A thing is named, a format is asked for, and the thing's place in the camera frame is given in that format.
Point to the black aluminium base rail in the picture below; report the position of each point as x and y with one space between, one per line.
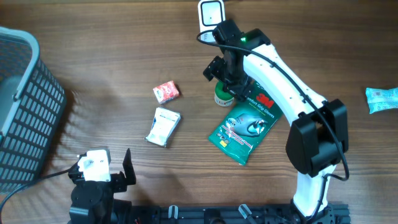
266 214

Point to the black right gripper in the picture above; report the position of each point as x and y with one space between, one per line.
240 89

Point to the teal wet wipes packet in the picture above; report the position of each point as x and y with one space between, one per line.
379 99

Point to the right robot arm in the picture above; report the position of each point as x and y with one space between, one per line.
318 137

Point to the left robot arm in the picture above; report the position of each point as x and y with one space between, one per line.
93 196

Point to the dark mesh shopping basket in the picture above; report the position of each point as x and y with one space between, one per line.
32 103

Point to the green 3M gloves package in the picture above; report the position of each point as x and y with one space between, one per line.
246 125

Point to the red Kleenex tissue pack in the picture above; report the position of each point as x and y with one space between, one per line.
166 92

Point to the green lid plastic jar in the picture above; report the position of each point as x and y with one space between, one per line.
222 98

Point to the white barcode scanner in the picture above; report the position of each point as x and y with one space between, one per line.
210 14

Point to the white small packet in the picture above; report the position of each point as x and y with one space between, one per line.
163 125

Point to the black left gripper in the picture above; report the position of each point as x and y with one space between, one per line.
118 179

